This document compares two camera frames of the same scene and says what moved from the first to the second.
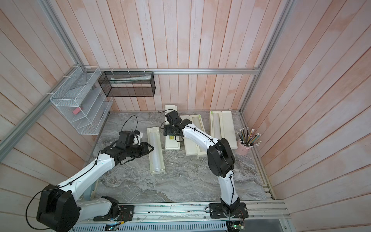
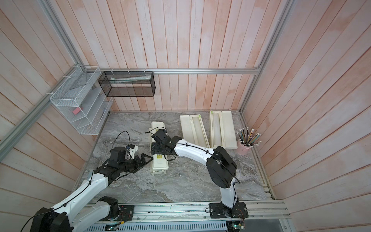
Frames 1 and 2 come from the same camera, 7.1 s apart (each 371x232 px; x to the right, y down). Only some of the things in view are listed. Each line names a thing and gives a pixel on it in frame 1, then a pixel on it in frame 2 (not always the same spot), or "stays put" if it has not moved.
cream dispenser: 171,144 → 158,163
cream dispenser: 221,126 stays put
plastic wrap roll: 216,126 stays put
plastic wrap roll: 197,121 stays put
